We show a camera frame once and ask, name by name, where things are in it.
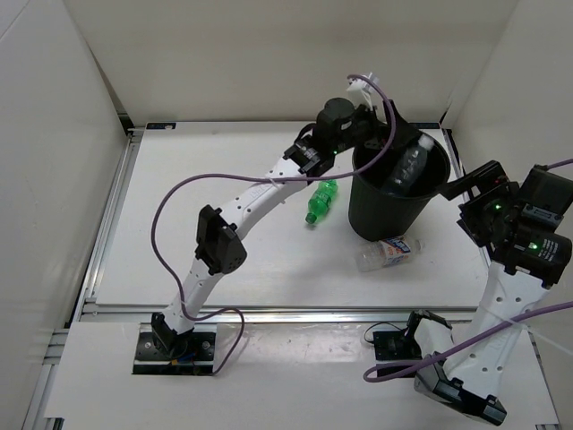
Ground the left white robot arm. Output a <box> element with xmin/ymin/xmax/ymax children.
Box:
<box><xmin>151</xmin><ymin>98</ymin><xmax>421</xmax><ymax>358</ymax></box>

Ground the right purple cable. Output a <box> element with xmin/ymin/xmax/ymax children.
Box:
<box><xmin>363</xmin><ymin>159</ymin><xmax>573</xmax><ymax>384</ymax></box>

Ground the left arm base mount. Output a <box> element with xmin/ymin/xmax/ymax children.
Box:
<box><xmin>132</xmin><ymin>314</ymin><xmax>216</xmax><ymax>376</ymax></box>

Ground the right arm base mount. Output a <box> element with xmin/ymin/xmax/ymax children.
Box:
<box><xmin>363</xmin><ymin>310</ymin><xmax>432</xmax><ymax>383</ymax></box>

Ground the green plastic bottle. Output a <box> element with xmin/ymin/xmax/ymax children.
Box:
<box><xmin>305</xmin><ymin>180</ymin><xmax>338</xmax><ymax>225</ymax></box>

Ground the red label clear bottle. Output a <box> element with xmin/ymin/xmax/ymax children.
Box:
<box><xmin>355</xmin><ymin>235</ymin><xmax>425</xmax><ymax>272</ymax></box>

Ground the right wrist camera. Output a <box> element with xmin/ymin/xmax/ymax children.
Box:
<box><xmin>518</xmin><ymin>165</ymin><xmax>572</xmax><ymax>230</ymax></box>

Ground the black plastic bin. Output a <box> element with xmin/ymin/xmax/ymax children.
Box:
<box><xmin>348</xmin><ymin>142</ymin><xmax>450</xmax><ymax>241</ymax></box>

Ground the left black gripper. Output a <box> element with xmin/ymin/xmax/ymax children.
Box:
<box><xmin>329</xmin><ymin>97</ymin><xmax>415</xmax><ymax>153</ymax></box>

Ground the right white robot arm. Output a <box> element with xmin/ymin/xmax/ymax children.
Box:
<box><xmin>402</xmin><ymin>161</ymin><xmax>572</xmax><ymax>426</ymax></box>

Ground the clear plastic bottle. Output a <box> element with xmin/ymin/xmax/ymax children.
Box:
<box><xmin>382</xmin><ymin>134</ymin><xmax>434</xmax><ymax>196</ymax></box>

